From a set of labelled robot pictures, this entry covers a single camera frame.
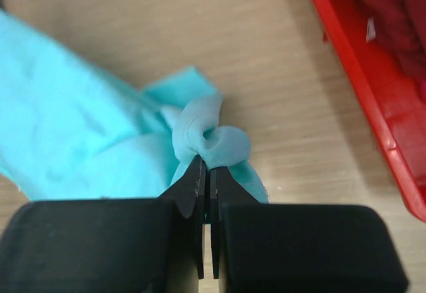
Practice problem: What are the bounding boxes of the turquoise t shirt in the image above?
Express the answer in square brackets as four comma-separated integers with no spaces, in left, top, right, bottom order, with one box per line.
[1,13,268,202]

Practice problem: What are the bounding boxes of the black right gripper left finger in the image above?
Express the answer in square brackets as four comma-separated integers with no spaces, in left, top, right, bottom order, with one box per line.
[1,156,204,292]

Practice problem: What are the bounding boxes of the dark red t shirt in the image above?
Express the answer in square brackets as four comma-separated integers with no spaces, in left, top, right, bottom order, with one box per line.
[360,0,425,79]

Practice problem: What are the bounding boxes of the red plastic bin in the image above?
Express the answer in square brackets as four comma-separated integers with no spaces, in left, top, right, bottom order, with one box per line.
[312,0,425,221]

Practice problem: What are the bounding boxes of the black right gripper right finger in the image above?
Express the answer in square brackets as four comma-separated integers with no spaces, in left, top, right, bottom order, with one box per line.
[210,167,409,292]

